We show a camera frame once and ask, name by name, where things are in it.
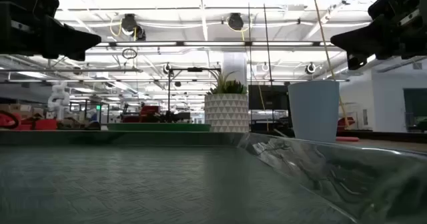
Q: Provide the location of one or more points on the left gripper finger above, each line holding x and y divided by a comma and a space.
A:
73, 40
78, 56

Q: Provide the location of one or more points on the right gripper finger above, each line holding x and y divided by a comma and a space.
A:
357, 60
367, 39

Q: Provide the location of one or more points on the light blue plastic cup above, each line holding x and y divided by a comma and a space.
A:
313, 110

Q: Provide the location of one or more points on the green plastic plate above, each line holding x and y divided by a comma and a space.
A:
160, 127

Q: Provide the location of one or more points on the dark green plastic tray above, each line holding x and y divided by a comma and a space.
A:
133, 184

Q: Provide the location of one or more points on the white humanoid robot figure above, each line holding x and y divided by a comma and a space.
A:
59, 99

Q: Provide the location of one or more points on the red background bin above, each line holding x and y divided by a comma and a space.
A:
345, 121

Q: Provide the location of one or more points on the red equipment pile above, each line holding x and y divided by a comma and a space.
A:
43, 124

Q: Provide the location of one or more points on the red background machine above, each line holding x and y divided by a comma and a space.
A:
148, 110

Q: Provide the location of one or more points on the long ceiling light bar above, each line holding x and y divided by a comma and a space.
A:
213, 44

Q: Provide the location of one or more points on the succulent in white patterned pot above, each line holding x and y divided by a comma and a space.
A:
227, 114

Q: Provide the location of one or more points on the black aluminium table frame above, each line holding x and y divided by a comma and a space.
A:
393, 136

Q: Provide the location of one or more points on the black background camera stand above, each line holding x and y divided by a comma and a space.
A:
169, 94

